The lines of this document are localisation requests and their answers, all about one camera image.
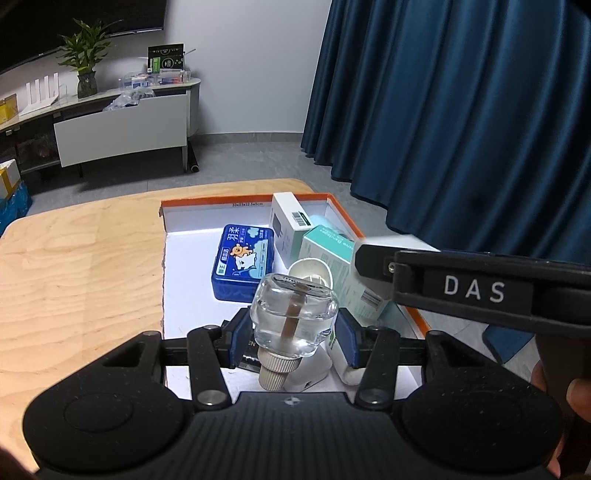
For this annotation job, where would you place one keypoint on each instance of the white charger retail box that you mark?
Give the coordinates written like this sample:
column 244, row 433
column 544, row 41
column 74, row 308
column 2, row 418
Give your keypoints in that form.
column 290, row 223

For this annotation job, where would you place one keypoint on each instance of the person right hand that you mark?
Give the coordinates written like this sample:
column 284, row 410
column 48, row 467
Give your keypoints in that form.
column 572, row 455

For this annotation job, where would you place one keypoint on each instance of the wall television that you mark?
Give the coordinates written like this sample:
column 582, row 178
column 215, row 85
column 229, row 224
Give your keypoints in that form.
column 33, row 29

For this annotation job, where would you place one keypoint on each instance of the white mosquito repellent plug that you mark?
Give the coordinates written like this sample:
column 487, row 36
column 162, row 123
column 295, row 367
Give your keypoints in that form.
column 313, row 270

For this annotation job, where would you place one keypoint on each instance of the yellow box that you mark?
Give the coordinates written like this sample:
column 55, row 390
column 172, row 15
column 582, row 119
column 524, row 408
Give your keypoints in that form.
column 8, row 108

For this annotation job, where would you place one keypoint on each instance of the blue floss pick tin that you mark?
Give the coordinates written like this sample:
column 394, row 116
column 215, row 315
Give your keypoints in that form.
column 244, row 257

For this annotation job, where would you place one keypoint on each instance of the white square power adapter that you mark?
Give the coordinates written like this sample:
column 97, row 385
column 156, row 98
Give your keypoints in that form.
column 312, row 370

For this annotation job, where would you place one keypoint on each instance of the black green box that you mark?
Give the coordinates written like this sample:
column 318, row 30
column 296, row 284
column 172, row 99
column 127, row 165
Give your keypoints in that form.
column 165, row 57

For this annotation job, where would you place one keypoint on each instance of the white router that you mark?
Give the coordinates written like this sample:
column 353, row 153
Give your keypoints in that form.
column 41, row 94

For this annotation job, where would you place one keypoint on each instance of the potted green plant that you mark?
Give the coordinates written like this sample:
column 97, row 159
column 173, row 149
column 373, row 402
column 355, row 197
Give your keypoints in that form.
column 83, row 50

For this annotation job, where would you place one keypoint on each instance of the blue plastic bag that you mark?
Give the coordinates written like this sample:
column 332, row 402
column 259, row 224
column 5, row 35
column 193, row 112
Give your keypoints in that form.
column 17, row 206

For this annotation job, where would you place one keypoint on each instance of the white tv cabinet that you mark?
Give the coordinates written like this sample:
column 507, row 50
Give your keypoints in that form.
column 73, row 131

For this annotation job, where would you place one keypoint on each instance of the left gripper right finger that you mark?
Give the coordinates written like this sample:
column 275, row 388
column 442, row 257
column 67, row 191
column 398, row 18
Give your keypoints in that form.
column 351, row 337

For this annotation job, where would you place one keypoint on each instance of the dark blue curtain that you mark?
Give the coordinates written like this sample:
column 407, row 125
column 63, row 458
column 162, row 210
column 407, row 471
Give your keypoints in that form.
column 468, row 121

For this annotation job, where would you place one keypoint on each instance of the clear bottle white cap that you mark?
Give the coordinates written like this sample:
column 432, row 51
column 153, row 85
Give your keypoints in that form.
column 291, row 318

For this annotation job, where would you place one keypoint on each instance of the adhesive bandages box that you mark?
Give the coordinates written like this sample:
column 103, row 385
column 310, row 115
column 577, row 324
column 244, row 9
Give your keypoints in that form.
column 337, row 252

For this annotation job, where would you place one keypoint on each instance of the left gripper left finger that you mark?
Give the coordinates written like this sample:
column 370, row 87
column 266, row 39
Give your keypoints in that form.
column 237, row 336

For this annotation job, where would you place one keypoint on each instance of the orange white cardboard tray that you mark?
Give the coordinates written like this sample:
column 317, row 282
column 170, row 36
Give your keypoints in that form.
column 193, row 229

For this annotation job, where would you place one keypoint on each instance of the white cardboard boxes floor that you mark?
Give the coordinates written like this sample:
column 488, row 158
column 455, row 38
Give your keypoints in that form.
column 9, row 178

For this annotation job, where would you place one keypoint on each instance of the toothpick jar light blue lid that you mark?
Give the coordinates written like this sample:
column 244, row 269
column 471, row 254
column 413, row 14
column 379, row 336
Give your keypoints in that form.
column 319, row 220

